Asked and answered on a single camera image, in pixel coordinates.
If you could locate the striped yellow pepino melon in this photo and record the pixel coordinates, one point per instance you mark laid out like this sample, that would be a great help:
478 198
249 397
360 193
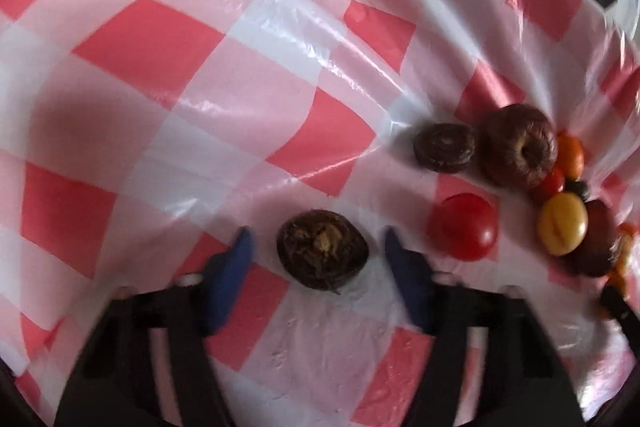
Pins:
562 223

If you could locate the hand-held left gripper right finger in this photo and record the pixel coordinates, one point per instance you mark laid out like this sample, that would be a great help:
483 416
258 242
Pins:
409 284

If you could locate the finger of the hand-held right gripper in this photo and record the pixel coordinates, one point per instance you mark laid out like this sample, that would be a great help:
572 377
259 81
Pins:
617 304

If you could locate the red white checkered tablecloth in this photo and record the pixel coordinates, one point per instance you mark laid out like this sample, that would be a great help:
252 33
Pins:
150 42

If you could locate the orange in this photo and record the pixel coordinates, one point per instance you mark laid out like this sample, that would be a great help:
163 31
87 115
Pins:
627 249
571 154

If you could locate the red tomato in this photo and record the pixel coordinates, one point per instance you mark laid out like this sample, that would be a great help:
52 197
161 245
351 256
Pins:
462 227
552 182

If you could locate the dark water chestnut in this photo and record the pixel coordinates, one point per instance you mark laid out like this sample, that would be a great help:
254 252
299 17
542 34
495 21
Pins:
322 249
445 148

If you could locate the wrinkled dark brown fruit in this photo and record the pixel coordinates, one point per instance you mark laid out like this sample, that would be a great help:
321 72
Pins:
517 152

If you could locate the dark red apple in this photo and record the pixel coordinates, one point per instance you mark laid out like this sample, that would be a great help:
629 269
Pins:
599 237

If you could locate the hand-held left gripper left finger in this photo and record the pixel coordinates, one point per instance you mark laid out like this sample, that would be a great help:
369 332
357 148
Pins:
231 279

